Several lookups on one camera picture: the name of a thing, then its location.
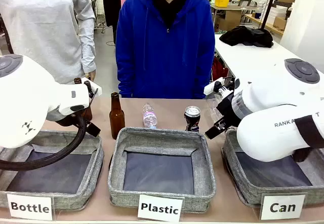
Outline white Plastic label card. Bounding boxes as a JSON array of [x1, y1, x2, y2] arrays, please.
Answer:
[[137, 194, 185, 223]]

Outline wooden workbench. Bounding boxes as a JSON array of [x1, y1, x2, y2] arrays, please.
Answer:
[[210, 4, 257, 12]]

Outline black hanging garment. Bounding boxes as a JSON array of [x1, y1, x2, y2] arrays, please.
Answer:
[[99, 0, 123, 27]]

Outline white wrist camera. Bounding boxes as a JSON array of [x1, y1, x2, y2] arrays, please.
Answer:
[[88, 80, 103, 96], [203, 78, 226, 96]]

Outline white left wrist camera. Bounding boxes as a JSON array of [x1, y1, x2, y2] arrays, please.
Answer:
[[88, 80, 103, 96]]

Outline white Bottle label card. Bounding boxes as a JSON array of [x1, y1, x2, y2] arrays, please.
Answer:
[[6, 193, 55, 221]]

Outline red bag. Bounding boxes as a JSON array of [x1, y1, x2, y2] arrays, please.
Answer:
[[211, 56, 230, 83]]

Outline grey sweater left forearm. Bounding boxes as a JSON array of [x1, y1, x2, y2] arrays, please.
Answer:
[[78, 33, 98, 74]]

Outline grey fabric basket can label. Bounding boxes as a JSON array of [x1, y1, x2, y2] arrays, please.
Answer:
[[221, 128, 324, 207]]

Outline white side table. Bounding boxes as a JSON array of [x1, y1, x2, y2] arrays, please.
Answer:
[[213, 33, 304, 83]]

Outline plastic bottle pink label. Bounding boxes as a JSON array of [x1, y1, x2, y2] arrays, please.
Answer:
[[141, 102, 159, 129]]

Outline wooden shelf board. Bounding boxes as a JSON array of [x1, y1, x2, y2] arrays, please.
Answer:
[[244, 13, 285, 36]]

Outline blue hoodie left forearm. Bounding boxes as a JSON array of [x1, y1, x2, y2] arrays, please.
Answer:
[[188, 39, 216, 99]]

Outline small cardboard box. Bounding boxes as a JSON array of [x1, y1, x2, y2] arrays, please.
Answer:
[[273, 16, 288, 30]]

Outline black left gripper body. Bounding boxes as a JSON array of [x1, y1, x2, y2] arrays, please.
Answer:
[[46, 108, 89, 131]]

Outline grey fabric basket bottle label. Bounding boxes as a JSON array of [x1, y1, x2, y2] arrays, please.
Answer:
[[0, 129, 105, 211]]

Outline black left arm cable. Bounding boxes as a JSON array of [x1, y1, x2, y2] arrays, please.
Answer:
[[0, 114, 88, 171]]

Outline white Can label card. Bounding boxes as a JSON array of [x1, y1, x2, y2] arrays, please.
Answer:
[[259, 193, 307, 221]]

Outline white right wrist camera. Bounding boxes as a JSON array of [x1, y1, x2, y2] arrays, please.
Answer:
[[203, 78, 226, 96]]

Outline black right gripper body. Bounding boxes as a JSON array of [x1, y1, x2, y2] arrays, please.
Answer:
[[217, 93, 241, 129]]

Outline large cardboard box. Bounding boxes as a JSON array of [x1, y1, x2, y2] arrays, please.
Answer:
[[217, 10, 244, 31]]

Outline black cloth pile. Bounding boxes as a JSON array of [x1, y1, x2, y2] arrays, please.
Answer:
[[219, 25, 274, 49]]

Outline black tripod pole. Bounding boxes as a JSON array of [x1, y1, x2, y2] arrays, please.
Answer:
[[260, 0, 279, 30]]

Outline white foam box stack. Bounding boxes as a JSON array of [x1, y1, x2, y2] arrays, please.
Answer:
[[266, 4, 292, 25]]

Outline brown glass bottle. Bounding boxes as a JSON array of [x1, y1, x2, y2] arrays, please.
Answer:
[[109, 92, 126, 140], [73, 77, 93, 122]]

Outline grey fabric basket plastic label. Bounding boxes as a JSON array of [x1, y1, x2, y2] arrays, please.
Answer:
[[107, 126, 217, 213]]

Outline person in grey sweater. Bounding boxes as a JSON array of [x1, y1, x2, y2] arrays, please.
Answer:
[[0, 0, 98, 85]]

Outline black crushed drink can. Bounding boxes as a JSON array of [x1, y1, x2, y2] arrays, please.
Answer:
[[183, 105, 201, 133]]

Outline person in blue hoodie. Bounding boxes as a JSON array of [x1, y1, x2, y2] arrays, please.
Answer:
[[115, 0, 216, 100]]

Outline blue hoodie right forearm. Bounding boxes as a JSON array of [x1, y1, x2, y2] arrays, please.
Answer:
[[115, 39, 139, 98]]

